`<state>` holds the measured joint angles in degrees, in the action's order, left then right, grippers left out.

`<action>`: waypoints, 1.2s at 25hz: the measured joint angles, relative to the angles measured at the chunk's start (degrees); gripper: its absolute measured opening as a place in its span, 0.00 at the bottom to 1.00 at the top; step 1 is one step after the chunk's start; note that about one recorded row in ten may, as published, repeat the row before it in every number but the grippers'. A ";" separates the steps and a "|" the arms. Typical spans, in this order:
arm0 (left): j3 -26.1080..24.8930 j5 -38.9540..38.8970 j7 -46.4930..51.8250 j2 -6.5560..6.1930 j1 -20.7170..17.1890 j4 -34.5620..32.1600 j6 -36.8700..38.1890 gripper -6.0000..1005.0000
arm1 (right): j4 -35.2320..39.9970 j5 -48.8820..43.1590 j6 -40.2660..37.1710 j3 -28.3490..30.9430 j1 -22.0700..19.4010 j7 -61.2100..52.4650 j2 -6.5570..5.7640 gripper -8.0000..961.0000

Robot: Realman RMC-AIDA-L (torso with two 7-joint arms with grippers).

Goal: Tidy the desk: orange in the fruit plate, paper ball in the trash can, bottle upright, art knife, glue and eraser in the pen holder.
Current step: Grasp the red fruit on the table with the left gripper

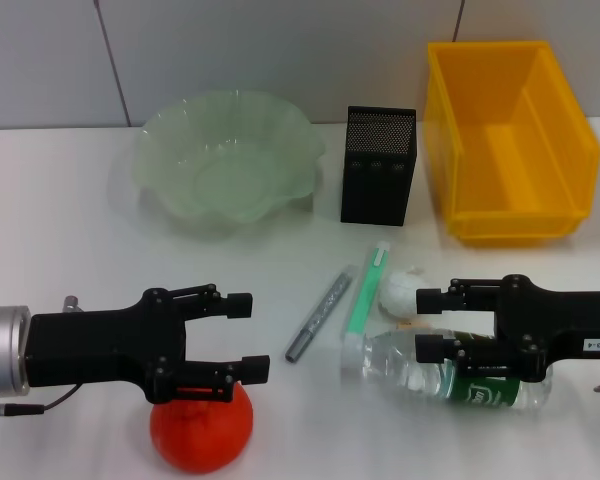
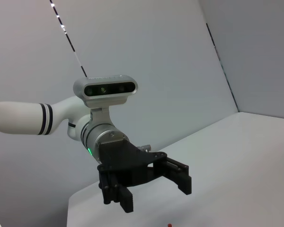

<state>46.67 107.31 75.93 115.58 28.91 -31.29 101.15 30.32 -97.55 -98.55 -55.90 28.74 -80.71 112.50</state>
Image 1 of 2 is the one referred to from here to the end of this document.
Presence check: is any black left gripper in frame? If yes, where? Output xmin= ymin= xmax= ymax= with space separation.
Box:
xmin=24 ymin=283 xmax=271 ymax=405

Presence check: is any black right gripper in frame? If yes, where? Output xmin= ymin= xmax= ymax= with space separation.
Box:
xmin=414 ymin=273 xmax=600 ymax=384

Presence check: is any white paper ball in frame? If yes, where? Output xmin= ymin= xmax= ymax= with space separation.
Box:
xmin=379 ymin=265 xmax=426 ymax=319

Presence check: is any clear water bottle green label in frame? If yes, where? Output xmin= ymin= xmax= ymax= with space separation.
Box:
xmin=340 ymin=327 xmax=554 ymax=412

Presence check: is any green pen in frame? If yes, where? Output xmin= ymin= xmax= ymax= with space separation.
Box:
xmin=340 ymin=242 xmax=392 ymax=342

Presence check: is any orange fruit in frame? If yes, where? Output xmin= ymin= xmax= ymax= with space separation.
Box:
xmin=149 ymin=384 xmax=255 ymax=475

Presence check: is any grey marker pen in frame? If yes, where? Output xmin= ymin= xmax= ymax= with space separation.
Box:
xmin=284 ymin=264 xmax=356 ymax=365

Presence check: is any black mesh pen holder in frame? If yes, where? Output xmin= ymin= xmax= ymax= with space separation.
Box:
xmin=339 ymin=105 xmax=418 ymax=227

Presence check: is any green glass fruit plate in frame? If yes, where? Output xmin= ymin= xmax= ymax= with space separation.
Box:
xmin=132 ymin=89 xmax=327 ymax=241

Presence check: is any yellow plastic bin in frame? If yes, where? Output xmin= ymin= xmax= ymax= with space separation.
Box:
xmin=426 ymin=40 xmax=600 ymax=248

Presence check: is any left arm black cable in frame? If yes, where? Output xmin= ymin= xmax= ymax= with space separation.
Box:
xmin=0 ymin=383 xmax=82 ymax=416

